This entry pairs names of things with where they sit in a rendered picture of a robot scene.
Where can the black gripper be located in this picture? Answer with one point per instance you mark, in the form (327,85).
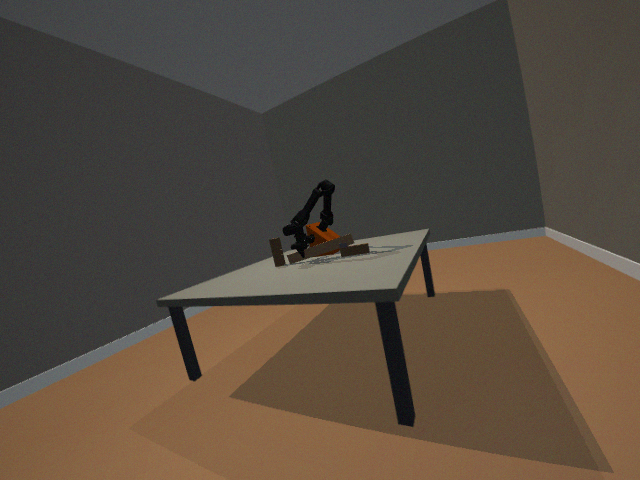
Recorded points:
(299,245)

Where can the long tan wooden rail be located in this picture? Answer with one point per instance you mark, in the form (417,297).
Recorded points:
(321,248)

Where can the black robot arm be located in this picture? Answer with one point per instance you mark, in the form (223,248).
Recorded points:
(303,216)

